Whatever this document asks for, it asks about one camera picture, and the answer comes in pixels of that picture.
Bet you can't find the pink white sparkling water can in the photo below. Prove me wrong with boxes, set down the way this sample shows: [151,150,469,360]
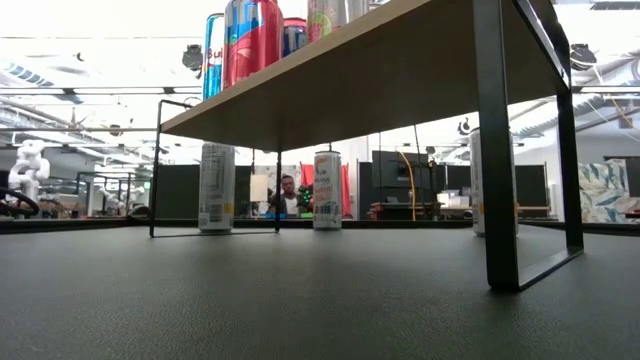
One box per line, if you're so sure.
[307,0,371,44]

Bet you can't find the yellow hanging cable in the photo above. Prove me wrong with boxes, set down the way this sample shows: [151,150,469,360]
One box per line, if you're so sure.
[397,151,418,222]

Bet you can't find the leaf print fabric panel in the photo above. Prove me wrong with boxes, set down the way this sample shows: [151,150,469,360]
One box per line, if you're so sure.
[577,158,640,225]
[252,164,302,217]

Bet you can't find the person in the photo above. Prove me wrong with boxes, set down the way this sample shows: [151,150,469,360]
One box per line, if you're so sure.
[268,173,302,218]

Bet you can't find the Red Bull energy drink can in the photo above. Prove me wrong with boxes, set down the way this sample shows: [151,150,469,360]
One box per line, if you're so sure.
[202,13,225,101]

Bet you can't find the white board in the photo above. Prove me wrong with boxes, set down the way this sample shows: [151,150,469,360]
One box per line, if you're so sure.
[249,173,270,203]

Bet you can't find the red fabric panel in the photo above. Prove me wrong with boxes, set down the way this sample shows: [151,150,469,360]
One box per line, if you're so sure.
[298,163,352,220]

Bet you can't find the tall white can black lid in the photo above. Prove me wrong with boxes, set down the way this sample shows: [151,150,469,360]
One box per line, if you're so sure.
[468,128,520,237]
[312,150,344,232]
[198,142,237,234]

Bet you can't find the black curved hoop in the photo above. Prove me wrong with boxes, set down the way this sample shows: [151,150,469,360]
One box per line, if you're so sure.
[0,187,40,219]

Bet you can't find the wooden shelf black metal legs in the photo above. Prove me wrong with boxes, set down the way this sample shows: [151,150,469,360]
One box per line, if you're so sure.
[149,0,585,294]

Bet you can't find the red Fanta soda can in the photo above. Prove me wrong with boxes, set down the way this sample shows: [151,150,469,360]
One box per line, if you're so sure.
[282,17,309,59]
[222,0,285,91]

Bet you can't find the dark partition panel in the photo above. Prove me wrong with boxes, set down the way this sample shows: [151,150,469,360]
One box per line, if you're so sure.
[158,164,201,220]
[234,164,253,219]

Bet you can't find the black equipment cabinet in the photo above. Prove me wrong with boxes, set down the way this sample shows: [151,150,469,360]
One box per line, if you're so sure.
[370,149,444,222]

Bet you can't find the white box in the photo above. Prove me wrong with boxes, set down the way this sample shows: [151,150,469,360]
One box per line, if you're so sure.
[436,189,472,209]

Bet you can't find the black screen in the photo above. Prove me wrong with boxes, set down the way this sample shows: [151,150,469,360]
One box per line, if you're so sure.
[444,163,475,194]
[514,164,550,210]

